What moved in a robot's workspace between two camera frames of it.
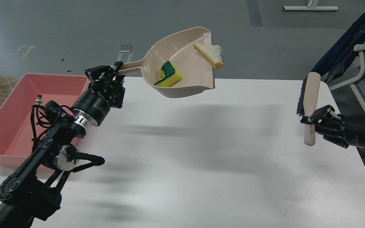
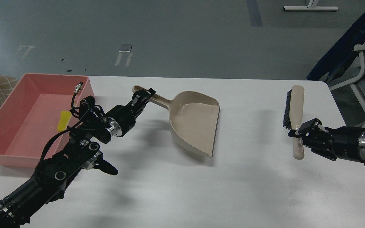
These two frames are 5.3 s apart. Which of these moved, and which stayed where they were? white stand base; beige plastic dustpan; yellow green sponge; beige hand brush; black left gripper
Moved: yellow green sponge; black left gripper; beige hand brush; beige plastic dustpan
Stayed: white stand base
